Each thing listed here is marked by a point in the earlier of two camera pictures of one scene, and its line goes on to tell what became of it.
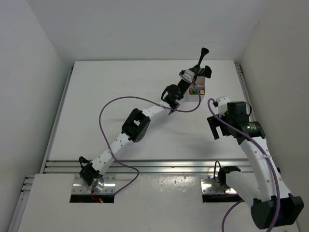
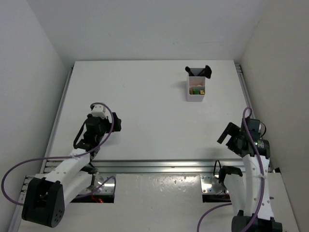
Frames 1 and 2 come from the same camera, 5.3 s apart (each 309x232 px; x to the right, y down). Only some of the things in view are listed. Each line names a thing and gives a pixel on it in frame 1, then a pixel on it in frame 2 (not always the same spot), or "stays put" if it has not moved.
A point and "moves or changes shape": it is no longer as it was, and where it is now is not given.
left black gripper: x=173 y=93 → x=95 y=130
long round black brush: x=204 y=51 moves or changes shape
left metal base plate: x=79 y=187 stays put
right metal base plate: x=209 y=185 stays put
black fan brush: x=208 y=71 stays put
